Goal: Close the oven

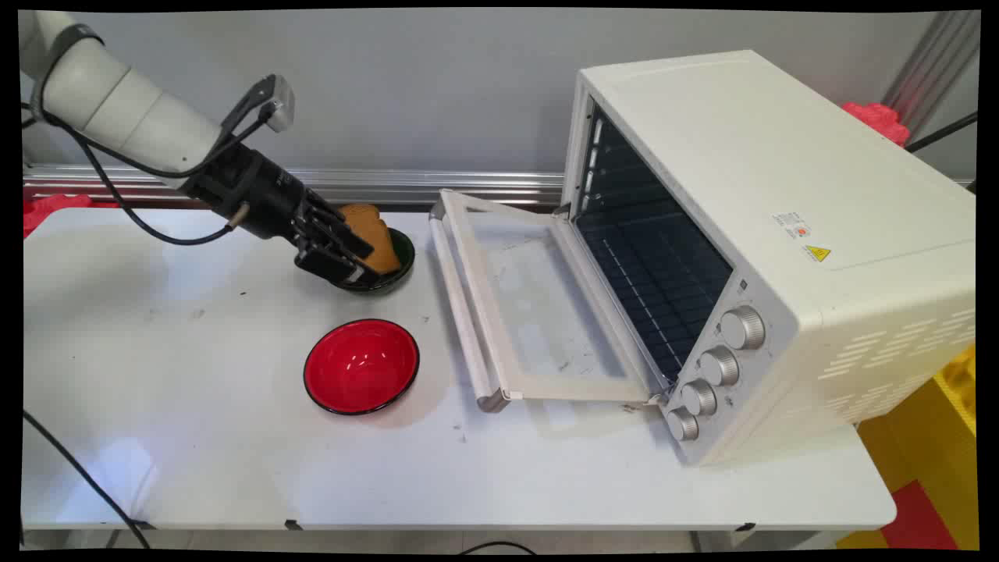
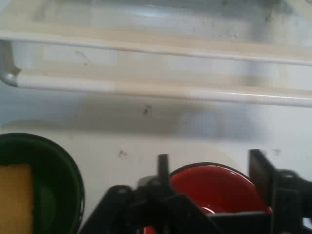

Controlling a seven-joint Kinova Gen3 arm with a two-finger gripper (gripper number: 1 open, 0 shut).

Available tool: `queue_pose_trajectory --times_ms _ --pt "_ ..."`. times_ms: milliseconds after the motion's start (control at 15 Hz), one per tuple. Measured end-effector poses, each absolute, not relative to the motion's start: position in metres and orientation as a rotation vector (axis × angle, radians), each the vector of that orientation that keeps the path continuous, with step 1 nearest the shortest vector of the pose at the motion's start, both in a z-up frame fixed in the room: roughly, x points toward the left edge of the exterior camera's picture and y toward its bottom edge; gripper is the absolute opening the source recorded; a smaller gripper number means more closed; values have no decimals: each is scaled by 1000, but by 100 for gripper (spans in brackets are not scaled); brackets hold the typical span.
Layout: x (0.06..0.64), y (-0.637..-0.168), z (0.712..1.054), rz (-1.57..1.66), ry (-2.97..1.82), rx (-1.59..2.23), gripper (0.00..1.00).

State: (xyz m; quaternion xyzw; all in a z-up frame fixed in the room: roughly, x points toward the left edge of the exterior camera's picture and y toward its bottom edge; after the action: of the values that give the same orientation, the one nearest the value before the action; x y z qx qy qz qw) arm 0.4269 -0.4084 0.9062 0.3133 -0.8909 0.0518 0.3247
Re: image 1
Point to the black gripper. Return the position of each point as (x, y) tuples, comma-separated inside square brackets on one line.
[(254, 191)]

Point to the brown toast slice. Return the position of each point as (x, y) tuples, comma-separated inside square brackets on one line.
[(373, 234)]

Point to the glass oven door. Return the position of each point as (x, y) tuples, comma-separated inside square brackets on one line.
[(538, 312)]

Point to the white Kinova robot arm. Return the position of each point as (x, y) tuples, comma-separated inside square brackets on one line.
[(117, 101)]

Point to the dark green bowl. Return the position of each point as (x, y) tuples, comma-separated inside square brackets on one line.
[(404, 261)]

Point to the red bowl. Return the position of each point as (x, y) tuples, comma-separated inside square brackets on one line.
[(360, 367)]

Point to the red plastic clamp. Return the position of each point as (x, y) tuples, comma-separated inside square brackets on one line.
[(47, 211)]

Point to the large silver oven knob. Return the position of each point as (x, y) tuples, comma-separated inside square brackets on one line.
[(742, 327)]

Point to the white toaster oven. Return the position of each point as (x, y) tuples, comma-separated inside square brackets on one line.
[(780, 156)]

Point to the white label sticker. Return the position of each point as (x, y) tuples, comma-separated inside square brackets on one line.
[(791, 225)]

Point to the yellow warning sticker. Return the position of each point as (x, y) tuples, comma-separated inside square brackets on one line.
[(817, 254)]

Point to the red plastic object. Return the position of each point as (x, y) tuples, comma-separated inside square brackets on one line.
[(878, 121)]

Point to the yellow foam floor mat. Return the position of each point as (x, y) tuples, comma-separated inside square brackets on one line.
[(929, 437)]

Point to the red foam floor tile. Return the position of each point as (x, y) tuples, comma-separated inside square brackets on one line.
[(921, 519)]

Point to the aluminium rail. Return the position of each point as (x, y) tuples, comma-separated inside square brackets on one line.
[(437, 186)]

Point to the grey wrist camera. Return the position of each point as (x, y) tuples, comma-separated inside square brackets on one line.
[(277, 101)]

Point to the aluminium frame post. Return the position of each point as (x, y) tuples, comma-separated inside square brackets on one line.
[(933, 70)]

